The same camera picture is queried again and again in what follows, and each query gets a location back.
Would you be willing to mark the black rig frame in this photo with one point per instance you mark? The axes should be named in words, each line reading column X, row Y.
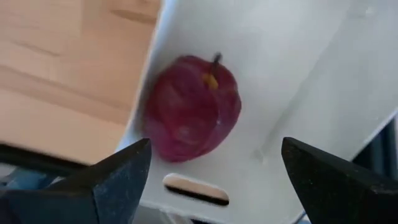
column 31, row 158

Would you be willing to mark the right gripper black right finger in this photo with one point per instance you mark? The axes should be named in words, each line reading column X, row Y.
column 342, row 193

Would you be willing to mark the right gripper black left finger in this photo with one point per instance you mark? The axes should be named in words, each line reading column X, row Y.
column 77, row 199

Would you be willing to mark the red apple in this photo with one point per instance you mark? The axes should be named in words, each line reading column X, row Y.
column 192, row 112

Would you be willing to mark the white plastic bin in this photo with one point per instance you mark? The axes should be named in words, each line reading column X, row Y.
column 280, row 46

